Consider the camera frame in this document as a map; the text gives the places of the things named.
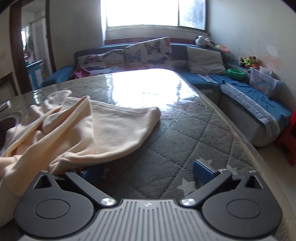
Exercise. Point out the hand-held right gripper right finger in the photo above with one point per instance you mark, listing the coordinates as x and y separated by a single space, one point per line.
203 171

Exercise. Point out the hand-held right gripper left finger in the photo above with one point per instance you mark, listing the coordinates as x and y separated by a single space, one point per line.
94 173

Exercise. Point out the cream sweatshirt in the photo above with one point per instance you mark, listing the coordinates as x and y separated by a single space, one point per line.
97 129

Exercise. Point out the grey quilted star table cover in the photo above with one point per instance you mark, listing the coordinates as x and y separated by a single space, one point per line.
185 139

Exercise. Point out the red plastic stool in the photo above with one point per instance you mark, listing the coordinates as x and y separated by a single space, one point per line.
288 141

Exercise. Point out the blue sofa blanket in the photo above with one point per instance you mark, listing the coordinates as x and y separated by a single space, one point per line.
254 97

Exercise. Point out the round black cooktop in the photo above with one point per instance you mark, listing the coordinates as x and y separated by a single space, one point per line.
4 134

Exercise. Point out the pink cloth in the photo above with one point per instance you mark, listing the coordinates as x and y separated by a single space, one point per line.
81 73

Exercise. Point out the green bowl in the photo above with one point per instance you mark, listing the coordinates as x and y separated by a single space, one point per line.
236 74

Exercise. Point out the clear plastic storage box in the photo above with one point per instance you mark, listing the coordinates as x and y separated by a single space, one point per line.
263 82

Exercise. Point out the grey pillow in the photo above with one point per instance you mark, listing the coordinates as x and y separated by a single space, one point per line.
204 60

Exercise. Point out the long butterfly print cushion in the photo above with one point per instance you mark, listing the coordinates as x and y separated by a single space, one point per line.
101 61

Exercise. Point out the blue cabinet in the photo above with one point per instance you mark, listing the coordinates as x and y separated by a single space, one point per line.
34 74

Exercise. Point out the green plush toy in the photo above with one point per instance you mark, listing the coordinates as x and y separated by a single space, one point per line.
246 62

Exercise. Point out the blue sofa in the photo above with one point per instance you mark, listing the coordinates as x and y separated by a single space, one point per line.
180 52

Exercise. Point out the brown teddy bear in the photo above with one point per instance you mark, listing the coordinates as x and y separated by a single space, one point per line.
254 60

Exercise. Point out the pink green toy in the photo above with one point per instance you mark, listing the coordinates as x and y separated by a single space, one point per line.
222 49

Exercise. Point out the panda plush toy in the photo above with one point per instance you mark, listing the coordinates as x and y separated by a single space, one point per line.
203 41

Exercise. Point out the tall butterfly print cushion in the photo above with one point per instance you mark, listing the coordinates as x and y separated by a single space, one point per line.
148 52

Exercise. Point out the window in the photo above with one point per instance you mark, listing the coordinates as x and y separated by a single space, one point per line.
143 12

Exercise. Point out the dark wooden door frame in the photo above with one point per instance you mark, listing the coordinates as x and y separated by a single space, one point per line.
17 46

